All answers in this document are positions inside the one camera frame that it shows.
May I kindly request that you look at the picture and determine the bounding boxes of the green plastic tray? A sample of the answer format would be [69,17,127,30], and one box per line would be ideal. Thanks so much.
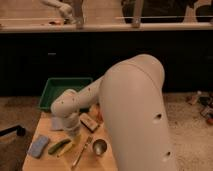
[38,77,93,113]

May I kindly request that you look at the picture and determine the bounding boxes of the yellow banana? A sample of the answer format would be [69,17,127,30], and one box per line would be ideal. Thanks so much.
[57,135,81,157]

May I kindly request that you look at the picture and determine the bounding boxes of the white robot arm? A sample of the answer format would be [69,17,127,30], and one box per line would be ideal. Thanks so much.
[51,54,178,171]

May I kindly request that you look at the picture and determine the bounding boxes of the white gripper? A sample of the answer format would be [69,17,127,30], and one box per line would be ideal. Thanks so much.
[62,113,81,143]

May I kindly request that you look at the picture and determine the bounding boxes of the grey folded cloth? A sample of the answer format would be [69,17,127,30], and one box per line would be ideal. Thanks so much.
[51,116,63,131]

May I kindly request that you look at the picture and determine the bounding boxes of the silver fork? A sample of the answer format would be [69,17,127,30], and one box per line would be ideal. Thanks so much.
[71,136,93,170]

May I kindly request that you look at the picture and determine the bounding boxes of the green cucumber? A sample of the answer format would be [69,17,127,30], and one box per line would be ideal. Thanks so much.
[48,139,71,155]

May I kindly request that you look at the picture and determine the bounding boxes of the blue sponge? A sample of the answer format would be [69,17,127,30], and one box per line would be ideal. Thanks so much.
[27,135,50,158]

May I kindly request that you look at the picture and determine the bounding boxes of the silver metal cup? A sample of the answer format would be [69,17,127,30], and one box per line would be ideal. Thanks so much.
[92,139,107,156]

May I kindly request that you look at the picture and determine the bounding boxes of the wooden brush block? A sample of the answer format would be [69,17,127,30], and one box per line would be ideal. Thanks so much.
[80,113,99,132]

